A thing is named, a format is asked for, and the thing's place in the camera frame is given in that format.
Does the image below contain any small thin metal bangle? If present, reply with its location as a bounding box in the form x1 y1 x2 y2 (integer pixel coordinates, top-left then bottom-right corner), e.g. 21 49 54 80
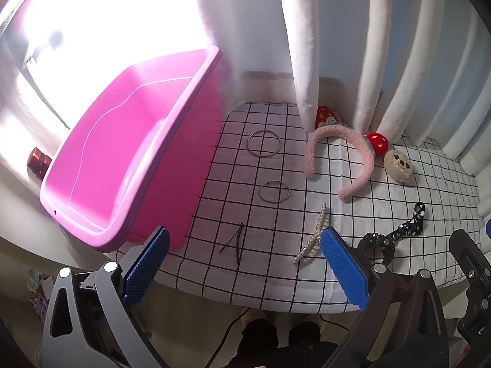
258 179 291 204

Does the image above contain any pink fuzzy strawberry headband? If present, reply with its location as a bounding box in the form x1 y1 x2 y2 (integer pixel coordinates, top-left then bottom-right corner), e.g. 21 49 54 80
304 106 389 204

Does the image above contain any beige plush sloth face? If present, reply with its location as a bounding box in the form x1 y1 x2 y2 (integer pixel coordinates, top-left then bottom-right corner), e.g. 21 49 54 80
384 150 415 184

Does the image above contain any dark brown hair pin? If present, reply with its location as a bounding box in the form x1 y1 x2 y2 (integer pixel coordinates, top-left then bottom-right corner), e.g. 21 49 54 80
219 223 246 265

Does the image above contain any pink plastic tub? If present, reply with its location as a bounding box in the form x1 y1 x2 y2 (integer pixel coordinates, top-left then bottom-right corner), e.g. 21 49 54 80
40 46 223 253

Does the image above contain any red metal thermos bottle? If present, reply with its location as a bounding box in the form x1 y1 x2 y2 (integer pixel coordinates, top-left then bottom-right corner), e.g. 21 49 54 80
27 147 52 180

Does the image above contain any black white checkered tablecloth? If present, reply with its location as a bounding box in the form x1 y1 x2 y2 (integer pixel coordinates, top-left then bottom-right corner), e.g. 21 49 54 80
156 102 484 313

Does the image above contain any pearl hair clip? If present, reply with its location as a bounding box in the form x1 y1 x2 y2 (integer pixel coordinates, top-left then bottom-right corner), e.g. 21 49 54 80
292 203 327 265

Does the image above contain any large thin metal bangle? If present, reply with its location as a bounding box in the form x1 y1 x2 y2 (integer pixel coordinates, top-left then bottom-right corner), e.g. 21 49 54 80
245 130 282 159

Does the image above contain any white curtain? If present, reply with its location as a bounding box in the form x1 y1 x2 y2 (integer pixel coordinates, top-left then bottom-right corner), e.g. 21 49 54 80
191 0 491 215

